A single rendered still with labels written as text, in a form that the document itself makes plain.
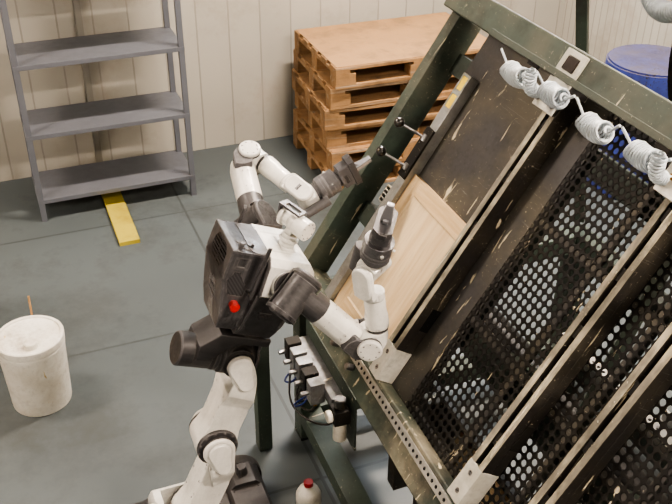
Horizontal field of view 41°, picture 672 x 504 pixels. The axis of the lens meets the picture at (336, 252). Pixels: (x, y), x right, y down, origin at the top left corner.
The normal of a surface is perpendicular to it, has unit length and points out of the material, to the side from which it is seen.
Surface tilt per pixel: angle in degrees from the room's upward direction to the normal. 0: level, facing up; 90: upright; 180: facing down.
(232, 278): 90
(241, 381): 90
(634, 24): 90
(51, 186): 0
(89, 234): 0
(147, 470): 0
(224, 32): 90
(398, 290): 57
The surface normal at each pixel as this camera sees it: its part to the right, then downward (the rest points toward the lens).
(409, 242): -0.78, -0.29
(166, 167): 0.01, -0.84
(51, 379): 0.74, 0.40
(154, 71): 0.37, 0.50
